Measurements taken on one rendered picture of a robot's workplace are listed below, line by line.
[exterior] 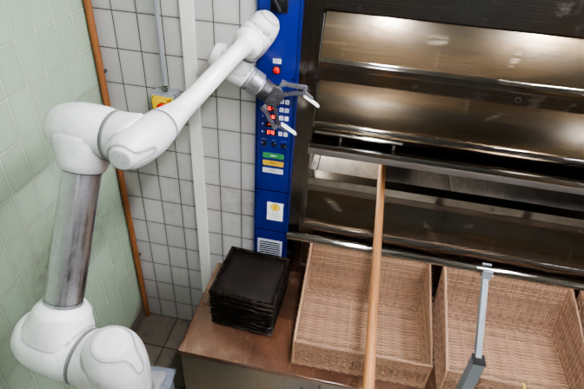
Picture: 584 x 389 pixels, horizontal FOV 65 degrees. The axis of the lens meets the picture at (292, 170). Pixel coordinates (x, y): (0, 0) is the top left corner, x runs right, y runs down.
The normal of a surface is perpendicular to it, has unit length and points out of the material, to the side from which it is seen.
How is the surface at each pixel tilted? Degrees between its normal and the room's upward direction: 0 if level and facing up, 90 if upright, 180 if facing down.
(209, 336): 0
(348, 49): 70
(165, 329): 0
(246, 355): 0
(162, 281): 90
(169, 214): 90
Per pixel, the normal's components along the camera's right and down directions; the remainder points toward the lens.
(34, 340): -0.28, 0.02
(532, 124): -0.16, 0.24
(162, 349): 0.06, -0.82
